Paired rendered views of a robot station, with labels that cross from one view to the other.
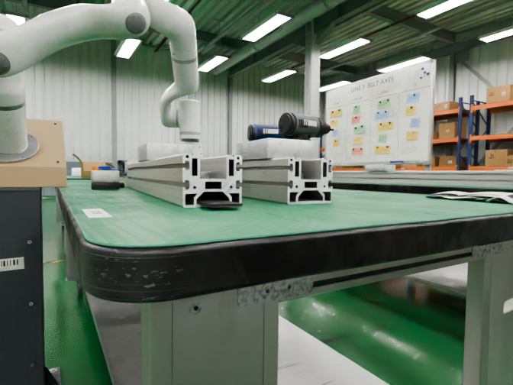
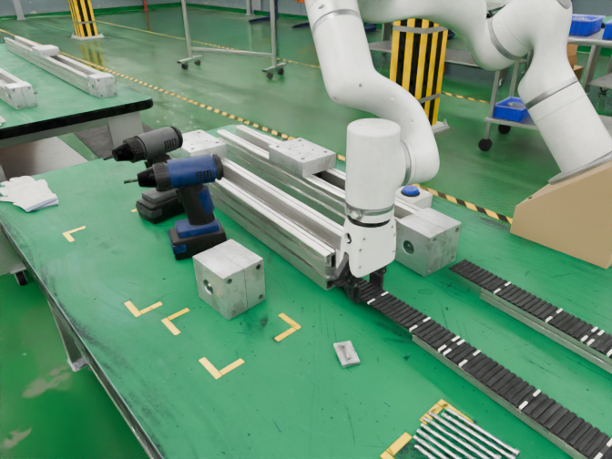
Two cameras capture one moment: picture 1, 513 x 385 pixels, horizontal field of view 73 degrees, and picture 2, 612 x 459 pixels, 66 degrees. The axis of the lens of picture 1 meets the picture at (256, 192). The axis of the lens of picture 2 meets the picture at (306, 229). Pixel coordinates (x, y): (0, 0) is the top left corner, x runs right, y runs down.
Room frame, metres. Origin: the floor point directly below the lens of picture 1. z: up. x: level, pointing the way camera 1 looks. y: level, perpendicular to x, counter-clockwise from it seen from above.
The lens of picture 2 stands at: (2.12, 0.03, 1.36)
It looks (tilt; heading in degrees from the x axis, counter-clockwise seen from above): 30 degrees down; 170
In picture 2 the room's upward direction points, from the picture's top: 1 degrees counter-clockwise
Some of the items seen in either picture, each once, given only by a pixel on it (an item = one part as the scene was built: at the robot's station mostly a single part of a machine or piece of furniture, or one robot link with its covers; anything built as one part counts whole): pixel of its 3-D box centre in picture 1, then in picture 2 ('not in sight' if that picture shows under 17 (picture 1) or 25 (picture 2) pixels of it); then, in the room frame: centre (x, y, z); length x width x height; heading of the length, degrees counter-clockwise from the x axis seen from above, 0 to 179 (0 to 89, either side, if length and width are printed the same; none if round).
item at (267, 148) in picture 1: (272, 157); (197, 151); (0.78, -0.03, 0.87); 0.16 x 0.11 x 0.07; 26
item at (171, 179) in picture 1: (163, 177); (301, 177); (0.92, 0.25, 0.82); 0.80 x 0.10 x 0.09; 26
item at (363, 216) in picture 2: (190, 137); (368, 207); (1.43, 0.27, 0.98); 0.09 x 0.08 x 0.03; 116
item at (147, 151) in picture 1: (163, 158); (301, 160); (0.92, 0.25, 0.87); 0.16 x 0.11 x 0.07; 26
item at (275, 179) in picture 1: (230, 177); (242, 196); (1.01, 0.08, 0.82); 0.80 x 0.10 x 0.09; 26
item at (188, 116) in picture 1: (188, 116); (374, 162); (1.43, 0.28, 1.06); 0.09 x 0.08 x 0.13; 95
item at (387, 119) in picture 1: (371, 163); not in sight; (4.05, -1.33, 0.97); 1.50 x 0.50 x 1.95; 31
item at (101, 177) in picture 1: (108, 179); (406, 204); (1.12, 0.48, 0.81); 0.10 x 0.08 x 0.06; 116
